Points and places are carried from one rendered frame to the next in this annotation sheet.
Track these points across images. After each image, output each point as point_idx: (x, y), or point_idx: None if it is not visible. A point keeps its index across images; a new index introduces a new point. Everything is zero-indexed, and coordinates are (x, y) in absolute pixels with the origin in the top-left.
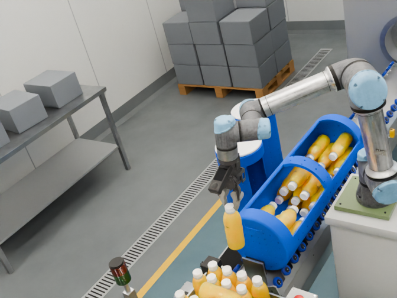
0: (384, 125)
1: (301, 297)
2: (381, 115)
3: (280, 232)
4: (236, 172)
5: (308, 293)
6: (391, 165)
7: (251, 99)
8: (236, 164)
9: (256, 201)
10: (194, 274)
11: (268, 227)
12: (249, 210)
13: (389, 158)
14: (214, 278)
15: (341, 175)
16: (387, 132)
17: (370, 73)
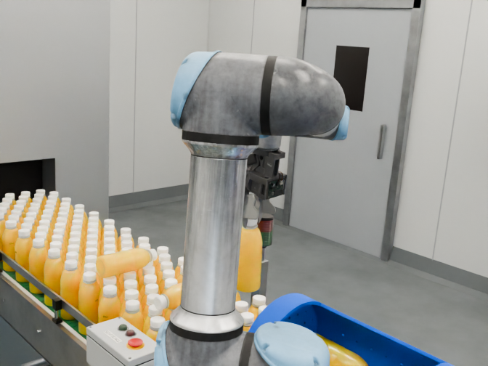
0: (194, 197)
1: (134, 343)
2: (193, 168)
3: (254, 330)
4: (258, 173)
5: (139, 355)
6: (184, 306)
7: (345, 108)
8: (265, 165)
9: (388, 360)
10: (255, 295)
11: (261, 311)
12: (310, 299)
13: (184, 282)
14: (236, 304)
15: None
16: (198, 224)
17: (199, 52)
